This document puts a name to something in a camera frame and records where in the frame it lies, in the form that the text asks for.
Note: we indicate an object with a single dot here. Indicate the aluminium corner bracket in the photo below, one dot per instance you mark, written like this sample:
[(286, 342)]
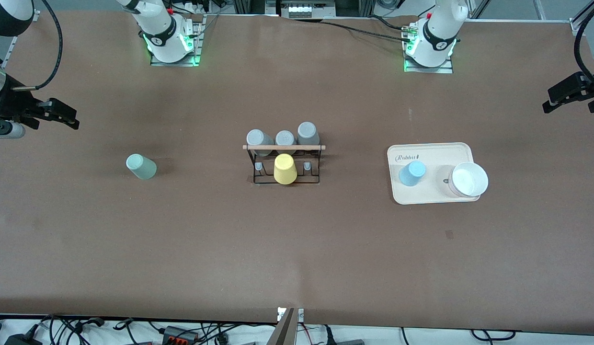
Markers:
[(577, 28)]

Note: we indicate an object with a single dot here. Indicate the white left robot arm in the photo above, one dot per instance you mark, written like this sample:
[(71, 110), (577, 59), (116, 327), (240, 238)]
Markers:
[(438, 28)]

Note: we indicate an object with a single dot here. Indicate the white bowl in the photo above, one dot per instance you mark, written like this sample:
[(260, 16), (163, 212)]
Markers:
[(469, 179)]

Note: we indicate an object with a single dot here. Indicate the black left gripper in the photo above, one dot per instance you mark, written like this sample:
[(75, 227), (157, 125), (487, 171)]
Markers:
[(576, 86)]

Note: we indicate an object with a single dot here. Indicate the yellow plastic cup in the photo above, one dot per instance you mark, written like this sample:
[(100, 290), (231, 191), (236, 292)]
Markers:
[(285, 170)]

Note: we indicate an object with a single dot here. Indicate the black orange connector box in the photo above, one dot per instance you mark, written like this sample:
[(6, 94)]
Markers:
[(175, 333)]

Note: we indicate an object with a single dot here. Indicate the grey camera mount bar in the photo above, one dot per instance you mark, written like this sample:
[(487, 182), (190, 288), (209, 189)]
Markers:
[(283, 333)]

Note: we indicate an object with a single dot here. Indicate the grey plastic cup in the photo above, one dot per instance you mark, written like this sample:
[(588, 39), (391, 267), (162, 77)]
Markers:
[(285, 138), (307, 133), (258, 139)]

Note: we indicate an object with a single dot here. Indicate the light blue plastic cup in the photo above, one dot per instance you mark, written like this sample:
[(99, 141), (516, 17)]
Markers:
[(412, 173)]

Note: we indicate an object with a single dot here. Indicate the black power adapter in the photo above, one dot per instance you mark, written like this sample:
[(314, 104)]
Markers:
[(24, 340)]

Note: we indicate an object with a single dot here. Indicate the pale green plastic cup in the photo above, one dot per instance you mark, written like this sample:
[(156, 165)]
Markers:
[(141, 166)]

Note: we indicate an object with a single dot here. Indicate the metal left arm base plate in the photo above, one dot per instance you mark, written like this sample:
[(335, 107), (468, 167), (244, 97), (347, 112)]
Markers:
[(421, 70)]

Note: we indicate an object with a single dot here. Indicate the aluminium table edge rail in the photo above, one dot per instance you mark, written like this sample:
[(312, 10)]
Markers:
[(9, 50)]

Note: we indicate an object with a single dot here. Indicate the cream rectangular tray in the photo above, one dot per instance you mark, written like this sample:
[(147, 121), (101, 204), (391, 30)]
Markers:
[(421, 191)]

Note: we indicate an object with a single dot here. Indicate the white power strip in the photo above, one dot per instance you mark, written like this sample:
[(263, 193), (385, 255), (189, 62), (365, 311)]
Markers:
[(301, 10)]

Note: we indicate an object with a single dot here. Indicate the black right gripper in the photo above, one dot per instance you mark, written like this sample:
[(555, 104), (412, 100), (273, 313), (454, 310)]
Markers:
[(10, 104)]

